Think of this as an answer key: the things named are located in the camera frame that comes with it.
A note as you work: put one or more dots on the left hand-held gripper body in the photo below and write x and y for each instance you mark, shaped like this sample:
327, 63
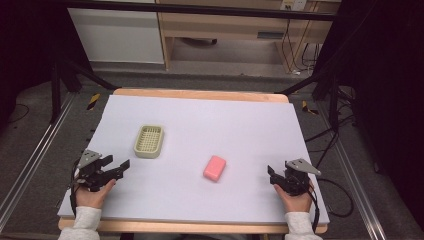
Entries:
90, 173

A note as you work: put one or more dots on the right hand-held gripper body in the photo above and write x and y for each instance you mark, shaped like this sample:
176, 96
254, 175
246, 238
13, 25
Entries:
296, 180

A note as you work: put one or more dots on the beige slotted soap dish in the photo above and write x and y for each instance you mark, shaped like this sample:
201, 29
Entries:
149, 141

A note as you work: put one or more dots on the pink soap bar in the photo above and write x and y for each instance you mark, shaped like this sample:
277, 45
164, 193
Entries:
214, 168

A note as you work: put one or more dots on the person's right hand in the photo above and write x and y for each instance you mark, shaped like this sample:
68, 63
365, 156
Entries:
297, 203

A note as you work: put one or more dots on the person's left hand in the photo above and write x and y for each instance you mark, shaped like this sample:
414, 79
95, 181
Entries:
91, 199

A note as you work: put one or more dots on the yellow black tape marker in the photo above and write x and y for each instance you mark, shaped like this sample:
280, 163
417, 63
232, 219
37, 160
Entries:
307, 108
93, 101

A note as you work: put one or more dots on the black metal stand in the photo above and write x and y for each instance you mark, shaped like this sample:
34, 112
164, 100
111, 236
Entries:
56, 90
333, 100

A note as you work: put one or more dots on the white table sheet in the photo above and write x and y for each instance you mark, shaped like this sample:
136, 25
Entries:
206, 130

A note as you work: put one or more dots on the wooden table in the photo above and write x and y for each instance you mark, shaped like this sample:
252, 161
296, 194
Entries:
200, 94

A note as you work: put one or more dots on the white cabinet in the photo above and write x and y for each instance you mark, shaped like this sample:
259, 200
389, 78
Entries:
116, 36

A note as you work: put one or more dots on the black curtain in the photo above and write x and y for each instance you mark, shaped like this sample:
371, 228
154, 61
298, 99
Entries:
30, 40
386, 83

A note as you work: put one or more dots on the light wooden desk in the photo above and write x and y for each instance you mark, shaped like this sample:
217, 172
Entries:
226, 25

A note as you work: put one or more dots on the black horizontal metal bar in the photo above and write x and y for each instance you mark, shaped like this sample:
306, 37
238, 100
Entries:
200, 9

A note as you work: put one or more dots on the silver floor rail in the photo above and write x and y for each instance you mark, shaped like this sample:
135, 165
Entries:
36, 156
358, 193

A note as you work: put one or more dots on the white wall outlet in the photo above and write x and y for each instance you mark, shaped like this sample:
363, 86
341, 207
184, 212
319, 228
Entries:
293, 4

